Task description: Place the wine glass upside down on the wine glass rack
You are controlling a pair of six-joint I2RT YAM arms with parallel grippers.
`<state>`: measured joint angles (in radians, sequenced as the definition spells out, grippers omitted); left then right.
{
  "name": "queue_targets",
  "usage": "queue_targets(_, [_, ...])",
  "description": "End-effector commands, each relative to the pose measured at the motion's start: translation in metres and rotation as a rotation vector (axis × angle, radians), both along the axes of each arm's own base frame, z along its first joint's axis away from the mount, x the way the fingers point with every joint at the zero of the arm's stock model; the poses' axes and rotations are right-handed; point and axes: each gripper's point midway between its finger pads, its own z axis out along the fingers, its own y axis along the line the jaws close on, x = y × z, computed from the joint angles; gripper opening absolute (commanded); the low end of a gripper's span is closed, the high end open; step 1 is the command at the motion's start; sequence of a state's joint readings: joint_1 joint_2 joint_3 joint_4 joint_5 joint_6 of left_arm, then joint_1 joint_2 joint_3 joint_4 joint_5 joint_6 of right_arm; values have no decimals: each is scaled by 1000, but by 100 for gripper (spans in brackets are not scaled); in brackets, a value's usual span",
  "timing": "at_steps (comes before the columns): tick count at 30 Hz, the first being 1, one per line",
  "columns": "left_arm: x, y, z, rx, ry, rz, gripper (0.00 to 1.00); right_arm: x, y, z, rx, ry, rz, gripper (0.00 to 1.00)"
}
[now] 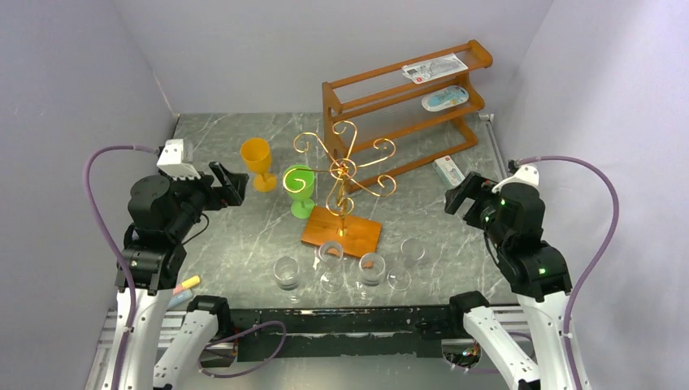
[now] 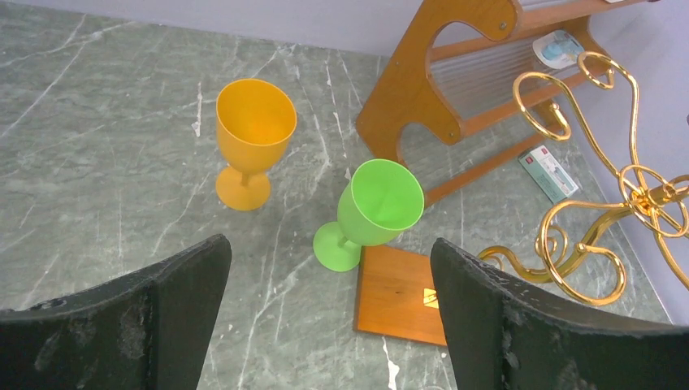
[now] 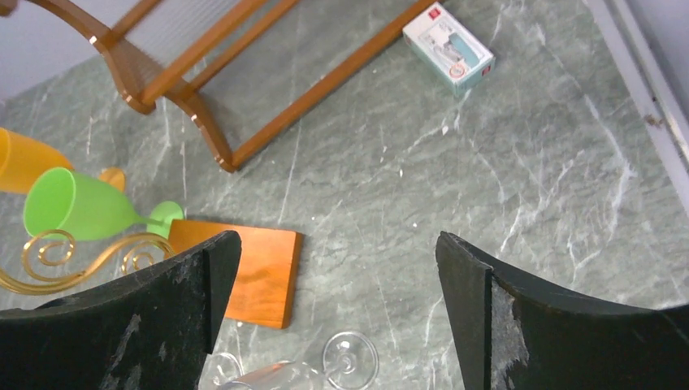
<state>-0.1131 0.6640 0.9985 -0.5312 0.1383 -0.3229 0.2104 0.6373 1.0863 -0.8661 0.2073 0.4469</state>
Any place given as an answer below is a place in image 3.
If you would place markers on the small white teal box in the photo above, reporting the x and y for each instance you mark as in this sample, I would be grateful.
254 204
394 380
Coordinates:
457 56

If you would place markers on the orange plastic wine glass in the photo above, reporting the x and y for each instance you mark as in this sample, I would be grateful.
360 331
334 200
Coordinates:
26 161

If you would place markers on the green plastic wine glass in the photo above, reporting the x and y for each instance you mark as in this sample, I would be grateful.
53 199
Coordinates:
88 208

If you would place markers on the clear wine glass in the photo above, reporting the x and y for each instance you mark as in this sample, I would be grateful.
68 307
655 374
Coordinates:
349 360

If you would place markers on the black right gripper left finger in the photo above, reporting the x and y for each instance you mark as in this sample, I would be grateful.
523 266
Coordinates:
151 329

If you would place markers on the gold wire wine glass rack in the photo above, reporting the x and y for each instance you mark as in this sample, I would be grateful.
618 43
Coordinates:
263 291

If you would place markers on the wooden three-tier shelf rack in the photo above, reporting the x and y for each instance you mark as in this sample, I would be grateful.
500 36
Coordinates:
140 79

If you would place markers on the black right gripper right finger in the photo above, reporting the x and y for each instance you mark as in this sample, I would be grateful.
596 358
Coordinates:
515 330

